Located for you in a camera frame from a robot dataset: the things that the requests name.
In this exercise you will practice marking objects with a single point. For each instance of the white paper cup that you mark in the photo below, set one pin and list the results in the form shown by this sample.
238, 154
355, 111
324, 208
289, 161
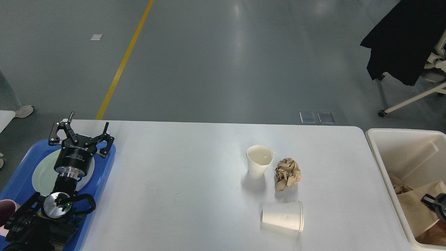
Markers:
259, 158
287, 215

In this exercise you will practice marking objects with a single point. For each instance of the white office chair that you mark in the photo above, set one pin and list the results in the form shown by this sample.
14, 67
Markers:
434, 72

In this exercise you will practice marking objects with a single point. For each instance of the beige plastic bin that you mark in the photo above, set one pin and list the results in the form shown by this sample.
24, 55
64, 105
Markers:
417, 157

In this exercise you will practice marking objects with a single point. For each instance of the mint green plate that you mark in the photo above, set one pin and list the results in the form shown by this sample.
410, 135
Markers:
44, 175

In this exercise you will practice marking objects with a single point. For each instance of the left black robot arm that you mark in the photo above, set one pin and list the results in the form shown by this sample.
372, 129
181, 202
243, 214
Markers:
56, 189

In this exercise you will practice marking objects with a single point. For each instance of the person's grey trouser leg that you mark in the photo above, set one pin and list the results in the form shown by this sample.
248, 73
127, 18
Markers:
8, 97

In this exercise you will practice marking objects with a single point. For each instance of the lying white paper cup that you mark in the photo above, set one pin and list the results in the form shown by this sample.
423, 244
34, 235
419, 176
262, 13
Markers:
287, 215

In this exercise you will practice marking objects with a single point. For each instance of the black jacket on chair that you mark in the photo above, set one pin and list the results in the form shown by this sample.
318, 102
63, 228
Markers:
403, 40

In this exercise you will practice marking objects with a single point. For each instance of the pink ribbed mug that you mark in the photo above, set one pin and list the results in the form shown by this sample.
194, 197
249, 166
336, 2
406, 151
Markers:
7, 208

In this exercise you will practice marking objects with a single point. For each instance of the brown paper in foil bag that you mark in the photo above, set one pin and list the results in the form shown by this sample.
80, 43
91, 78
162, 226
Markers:
398, 185

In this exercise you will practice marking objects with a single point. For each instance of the crumpled brown paper ball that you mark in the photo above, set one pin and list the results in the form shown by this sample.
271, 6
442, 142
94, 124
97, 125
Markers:
287, 174

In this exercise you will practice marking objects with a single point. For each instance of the floor outlet plate right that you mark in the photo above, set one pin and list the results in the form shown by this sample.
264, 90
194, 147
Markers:
325, 117

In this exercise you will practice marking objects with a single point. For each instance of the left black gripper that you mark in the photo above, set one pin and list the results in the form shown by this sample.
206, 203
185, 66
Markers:
75, 157

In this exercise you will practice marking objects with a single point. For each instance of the large brown paper bag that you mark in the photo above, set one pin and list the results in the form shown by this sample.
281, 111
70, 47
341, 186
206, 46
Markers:
425, 225

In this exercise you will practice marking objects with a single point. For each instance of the floor outlet plate left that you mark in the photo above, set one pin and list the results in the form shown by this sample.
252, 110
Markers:
308, 117

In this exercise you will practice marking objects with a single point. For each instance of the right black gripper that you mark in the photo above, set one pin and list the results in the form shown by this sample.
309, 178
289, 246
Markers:
436, 204

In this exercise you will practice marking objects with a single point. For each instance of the floor outlet plate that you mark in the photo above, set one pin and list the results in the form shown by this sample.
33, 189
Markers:
308, 117
325, 117

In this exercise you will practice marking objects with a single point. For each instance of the person's white shoe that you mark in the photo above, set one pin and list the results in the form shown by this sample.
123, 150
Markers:
23, 111

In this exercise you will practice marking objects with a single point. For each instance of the blue plastic tray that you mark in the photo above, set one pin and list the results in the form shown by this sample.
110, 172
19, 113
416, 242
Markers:
19, 187

